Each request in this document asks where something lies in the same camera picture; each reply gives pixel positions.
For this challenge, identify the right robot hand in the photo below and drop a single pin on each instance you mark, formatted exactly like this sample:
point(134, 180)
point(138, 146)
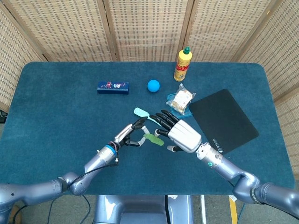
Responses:
point(180, 135)

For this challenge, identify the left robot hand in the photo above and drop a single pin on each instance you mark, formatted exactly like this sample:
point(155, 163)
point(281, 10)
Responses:
point(127, 135)

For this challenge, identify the light green plastic object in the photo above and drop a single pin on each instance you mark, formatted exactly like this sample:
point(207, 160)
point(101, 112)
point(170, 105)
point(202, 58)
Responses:
point(154, 139)

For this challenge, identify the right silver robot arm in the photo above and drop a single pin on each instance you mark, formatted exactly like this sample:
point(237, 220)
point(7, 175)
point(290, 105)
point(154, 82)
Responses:
point(245, 177)

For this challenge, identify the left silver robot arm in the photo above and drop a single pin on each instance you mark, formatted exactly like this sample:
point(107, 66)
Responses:
point(70, 179)

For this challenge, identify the clear bag of snacks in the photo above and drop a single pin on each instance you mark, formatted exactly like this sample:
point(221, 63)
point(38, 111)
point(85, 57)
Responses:
point(180, 100)

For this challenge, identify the blue transparent plastic lid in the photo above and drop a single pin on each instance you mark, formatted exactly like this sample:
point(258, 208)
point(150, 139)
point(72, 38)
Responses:
point(185, 114)

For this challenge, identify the light blue brush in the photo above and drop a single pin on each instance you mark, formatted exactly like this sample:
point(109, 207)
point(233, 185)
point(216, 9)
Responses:
point(141, 113)

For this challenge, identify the black mouse pad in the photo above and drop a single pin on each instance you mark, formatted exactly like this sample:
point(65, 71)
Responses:
point(222, 121)

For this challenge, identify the dark blue printed box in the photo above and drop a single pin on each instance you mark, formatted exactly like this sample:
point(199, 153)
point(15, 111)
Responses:
point(113, 87)

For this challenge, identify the blue ball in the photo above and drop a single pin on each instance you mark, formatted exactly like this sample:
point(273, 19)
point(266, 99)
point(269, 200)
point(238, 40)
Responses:
point(153, 85)

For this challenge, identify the blue table cloth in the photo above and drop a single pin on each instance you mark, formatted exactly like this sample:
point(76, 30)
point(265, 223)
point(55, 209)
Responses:
point(70, 121)

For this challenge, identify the yellow bottle with green cap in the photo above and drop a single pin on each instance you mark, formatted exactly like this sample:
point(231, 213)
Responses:
point(182, 65)

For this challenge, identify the grey robot torso base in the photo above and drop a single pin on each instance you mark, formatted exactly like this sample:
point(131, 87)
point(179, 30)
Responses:
point(144, 210)

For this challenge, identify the woven folding screen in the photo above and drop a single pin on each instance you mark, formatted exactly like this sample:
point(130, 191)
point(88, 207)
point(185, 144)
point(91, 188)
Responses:
point(149, 30)

